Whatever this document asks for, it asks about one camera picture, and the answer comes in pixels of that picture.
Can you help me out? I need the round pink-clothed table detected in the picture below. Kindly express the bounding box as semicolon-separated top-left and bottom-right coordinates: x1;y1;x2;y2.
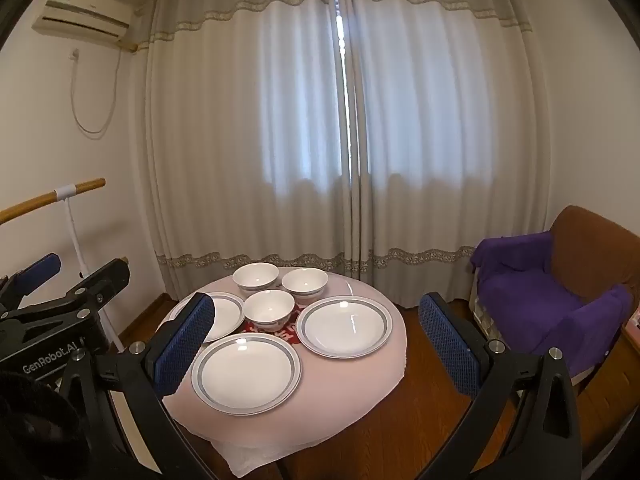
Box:
159;272;408;451

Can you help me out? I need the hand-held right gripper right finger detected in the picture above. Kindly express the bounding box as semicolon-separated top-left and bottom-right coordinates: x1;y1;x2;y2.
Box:
418;292;583;480

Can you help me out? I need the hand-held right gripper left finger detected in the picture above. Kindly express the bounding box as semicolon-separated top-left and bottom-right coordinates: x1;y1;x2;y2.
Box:
60;291;221;480

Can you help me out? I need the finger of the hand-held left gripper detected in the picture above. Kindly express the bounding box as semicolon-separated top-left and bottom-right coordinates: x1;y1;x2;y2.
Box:
0;252;62;311
0;258;131;343

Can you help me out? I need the white air conditioner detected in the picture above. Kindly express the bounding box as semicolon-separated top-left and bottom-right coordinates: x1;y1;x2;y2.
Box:
31;0;132;46

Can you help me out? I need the checkered grey chair cover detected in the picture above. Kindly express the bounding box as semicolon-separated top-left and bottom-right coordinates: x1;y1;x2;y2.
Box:
470;265;501;341

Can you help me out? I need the white power cable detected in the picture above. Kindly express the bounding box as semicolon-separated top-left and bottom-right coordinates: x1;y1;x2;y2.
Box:
67;50;123;135

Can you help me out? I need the person's left forearm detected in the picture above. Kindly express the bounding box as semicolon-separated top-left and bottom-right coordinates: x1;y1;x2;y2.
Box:
0;370;88;480

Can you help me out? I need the armchair with purple cover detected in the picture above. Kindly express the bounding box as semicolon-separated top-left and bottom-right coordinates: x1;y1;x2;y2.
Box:
470;204;640;386

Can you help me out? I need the white plate grey rim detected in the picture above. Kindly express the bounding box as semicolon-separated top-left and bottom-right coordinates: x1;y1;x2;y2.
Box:
167;293;246;343
295;296;393;360
190;332;303;416

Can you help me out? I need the white bowl grey rim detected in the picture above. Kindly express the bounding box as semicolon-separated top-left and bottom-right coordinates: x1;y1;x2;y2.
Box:
281;267;329;301
232;262;280;297
244;289;297;332

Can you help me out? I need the grey white curtain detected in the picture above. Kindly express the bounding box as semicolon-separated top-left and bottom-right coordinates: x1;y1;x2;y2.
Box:
129;0;351;306
345;0;563;308

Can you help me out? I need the white under cloth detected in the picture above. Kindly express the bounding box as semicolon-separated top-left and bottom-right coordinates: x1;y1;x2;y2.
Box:
210;437;281;478

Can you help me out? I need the purple blanket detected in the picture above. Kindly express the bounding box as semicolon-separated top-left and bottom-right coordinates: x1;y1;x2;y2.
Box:
471;231;633;376

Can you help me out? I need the wooden bar rack white frame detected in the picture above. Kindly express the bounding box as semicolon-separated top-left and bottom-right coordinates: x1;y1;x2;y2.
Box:
0;177;130;356

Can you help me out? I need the wrapped air conditioner pipe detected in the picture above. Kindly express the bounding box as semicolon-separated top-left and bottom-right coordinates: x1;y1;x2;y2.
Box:
118;2;156;54

